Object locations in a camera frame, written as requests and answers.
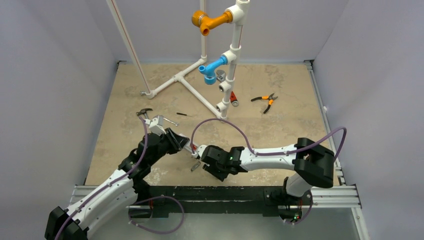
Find black base bar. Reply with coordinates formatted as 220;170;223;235
127;186;313;222

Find silver battery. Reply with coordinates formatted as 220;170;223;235
190;161;202;172

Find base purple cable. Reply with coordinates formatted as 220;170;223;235
127;196;185;235

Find orange pipe fitting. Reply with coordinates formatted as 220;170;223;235
191;10;233;36

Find white PVC pipe frame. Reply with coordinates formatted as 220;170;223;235
106;0;251;120

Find small silver wrench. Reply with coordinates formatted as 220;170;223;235
163;117;180;127

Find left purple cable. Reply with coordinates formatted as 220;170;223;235
57;115;150;240

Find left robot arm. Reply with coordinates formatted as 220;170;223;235
44;128;190;240

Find white remote control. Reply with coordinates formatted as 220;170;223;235
190;143;207;160

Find red handled cutter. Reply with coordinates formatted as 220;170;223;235
263;99;274;114

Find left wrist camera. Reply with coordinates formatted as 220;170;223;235
145;115;166;136

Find black screwdriver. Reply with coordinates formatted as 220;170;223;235
176;112;192;117

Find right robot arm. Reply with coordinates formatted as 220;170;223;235
194;137;335;204

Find silver pipe clamp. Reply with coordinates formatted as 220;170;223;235
215;69;226;83

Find orange handled pliers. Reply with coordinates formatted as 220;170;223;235
250;93;278;104

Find blue pipe fitting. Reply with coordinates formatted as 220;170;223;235
198;55;228;85

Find red adjustable wrench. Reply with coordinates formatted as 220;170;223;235
230;91;239;107

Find black hammer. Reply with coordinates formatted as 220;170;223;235
136;108;153;119

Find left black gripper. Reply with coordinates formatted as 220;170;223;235
148;127;188;166

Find aluminium frame rail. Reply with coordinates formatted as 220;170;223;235
67;185;370;240

